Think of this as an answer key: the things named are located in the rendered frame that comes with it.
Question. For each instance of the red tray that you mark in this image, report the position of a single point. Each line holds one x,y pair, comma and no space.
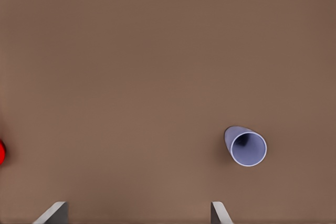
1,151

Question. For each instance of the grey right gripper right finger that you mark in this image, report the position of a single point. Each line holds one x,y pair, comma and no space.
220,214

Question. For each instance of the lavender blue cup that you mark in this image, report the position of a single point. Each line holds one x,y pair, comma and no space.
249,149

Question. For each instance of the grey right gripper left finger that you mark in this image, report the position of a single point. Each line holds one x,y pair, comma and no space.
55,214

